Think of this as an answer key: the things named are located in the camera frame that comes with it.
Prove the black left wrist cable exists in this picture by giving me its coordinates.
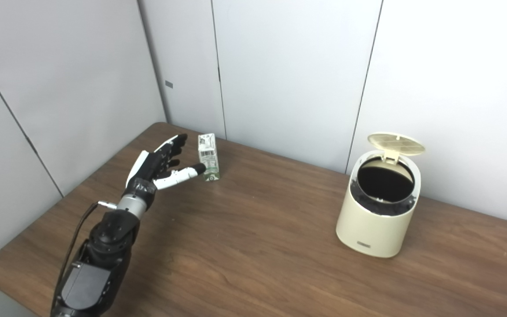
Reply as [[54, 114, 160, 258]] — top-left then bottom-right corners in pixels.
[[51, 201, 118, 309]]

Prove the cream round bin lid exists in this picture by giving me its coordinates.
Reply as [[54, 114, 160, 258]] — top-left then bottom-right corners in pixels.
[[367, 133, 426, 164]]

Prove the cream-colored bin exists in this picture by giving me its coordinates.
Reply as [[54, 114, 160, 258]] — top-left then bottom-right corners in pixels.
[[336, 133, 426, 258]]

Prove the white and black left hand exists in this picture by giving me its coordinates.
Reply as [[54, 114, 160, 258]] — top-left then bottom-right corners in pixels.
[[125, 134, 206, 196]]

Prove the white green milk carton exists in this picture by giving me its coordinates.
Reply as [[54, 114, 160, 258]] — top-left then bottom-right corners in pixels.
[[198, 133, 221, 182]]

